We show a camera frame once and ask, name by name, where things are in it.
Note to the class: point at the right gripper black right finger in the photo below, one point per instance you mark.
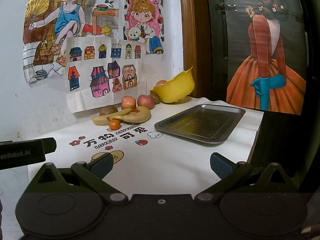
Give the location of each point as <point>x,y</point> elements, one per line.
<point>233,176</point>

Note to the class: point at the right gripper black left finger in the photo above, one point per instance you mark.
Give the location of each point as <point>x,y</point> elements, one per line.
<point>91,175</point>

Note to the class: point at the small orange tangerine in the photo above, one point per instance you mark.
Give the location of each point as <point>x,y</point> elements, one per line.
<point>114,124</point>

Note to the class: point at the long yellow banana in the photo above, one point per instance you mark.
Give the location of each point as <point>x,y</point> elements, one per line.
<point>104,120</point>

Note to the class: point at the large brown kiwi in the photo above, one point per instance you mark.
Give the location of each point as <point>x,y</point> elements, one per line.
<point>109,109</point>

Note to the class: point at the short yellow banana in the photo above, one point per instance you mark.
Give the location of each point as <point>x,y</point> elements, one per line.
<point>142,116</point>

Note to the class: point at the red apple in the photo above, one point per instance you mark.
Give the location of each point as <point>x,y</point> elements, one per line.
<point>161,82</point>
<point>146,101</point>
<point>128,102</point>

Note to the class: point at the metal baking tray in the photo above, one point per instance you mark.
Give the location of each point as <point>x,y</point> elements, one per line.
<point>211,124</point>

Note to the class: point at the small kiwi beside bowl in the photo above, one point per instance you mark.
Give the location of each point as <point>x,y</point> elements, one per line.
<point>156,98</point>

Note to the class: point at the yellow plastic colander bowl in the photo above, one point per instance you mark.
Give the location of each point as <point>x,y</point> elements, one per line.
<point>177,88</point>

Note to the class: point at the colourful houses drawing paper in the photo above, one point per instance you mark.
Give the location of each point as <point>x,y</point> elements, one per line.
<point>100,71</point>

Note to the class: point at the red apple in bowl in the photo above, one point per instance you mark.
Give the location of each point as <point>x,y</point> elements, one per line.
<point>161,82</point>

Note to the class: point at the orange dress lady poster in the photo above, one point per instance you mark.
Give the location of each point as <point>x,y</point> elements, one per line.
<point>263,81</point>

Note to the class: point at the boy with fan drawing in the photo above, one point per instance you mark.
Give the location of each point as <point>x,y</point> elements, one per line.
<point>49,23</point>

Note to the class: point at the girl with teddy drawing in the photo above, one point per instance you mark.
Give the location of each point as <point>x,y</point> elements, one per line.
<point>143,22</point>

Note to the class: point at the brown wooden door frame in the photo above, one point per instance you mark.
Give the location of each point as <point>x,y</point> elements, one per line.
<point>197,47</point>

